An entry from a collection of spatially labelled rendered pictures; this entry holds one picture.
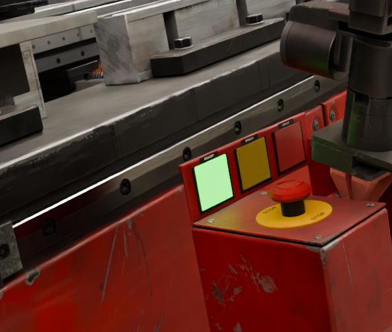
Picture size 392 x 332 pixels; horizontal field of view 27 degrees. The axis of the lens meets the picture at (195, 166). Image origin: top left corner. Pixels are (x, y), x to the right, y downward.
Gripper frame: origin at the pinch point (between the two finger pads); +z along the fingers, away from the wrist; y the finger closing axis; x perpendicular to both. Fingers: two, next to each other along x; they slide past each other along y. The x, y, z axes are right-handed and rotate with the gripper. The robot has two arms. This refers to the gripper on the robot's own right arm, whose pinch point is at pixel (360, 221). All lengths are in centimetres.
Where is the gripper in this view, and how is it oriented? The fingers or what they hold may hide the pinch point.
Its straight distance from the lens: 85.7
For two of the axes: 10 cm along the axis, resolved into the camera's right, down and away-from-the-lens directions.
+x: -6.8, 3.0, -6.7
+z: -0.3, 9.0, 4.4
